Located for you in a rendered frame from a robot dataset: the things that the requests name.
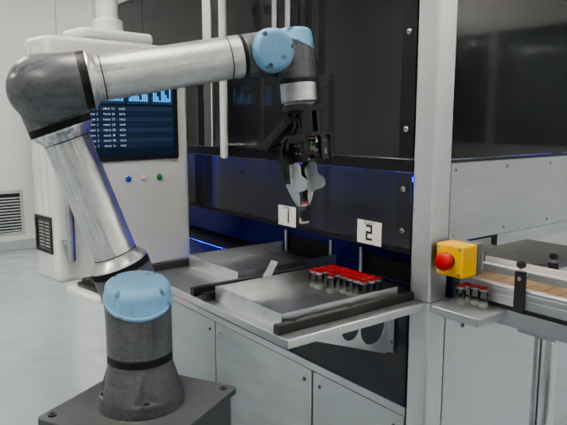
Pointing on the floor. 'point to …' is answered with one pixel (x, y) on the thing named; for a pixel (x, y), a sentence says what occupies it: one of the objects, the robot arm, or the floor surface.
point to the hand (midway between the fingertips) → (300, 199)
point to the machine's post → (430, 205)
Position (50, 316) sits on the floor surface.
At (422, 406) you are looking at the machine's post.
